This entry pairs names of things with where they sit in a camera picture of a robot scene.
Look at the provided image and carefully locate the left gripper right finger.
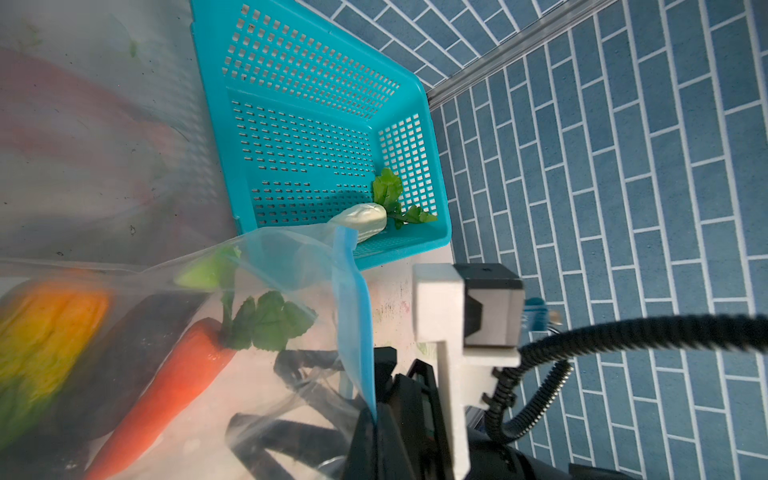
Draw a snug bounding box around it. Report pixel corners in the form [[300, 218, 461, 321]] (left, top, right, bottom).
[[376, 413, 416, 480]]

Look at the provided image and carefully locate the clear zip top bag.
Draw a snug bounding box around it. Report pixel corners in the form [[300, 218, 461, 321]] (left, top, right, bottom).
[[1, 223, 375, 479]]

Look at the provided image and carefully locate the white toy garlic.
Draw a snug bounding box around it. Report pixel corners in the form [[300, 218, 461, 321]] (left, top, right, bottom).
[[330, 203, 388, 244]]

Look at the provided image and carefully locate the black toy eggplant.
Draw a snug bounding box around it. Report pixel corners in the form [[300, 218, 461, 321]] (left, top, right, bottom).
[[35, 245, 241, 445]]

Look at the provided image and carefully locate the green toy leaf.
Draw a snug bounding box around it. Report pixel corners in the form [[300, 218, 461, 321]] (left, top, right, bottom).
[[372, 168, 437, 230]]

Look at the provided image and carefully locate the teal plastic basket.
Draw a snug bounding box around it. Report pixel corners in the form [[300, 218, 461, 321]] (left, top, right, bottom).
[[190, 0, 452, 270]]

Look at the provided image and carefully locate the orange toy carrot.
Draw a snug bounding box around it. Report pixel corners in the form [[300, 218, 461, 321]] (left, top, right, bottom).
[[85, 290, 317, 479]]

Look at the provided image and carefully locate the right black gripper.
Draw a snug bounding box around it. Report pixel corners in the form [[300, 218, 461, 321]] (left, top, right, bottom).
[[225, 347, 454, 480]]

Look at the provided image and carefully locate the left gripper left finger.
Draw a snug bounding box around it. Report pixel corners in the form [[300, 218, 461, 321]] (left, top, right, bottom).
[[344, 408, 378, 480]]

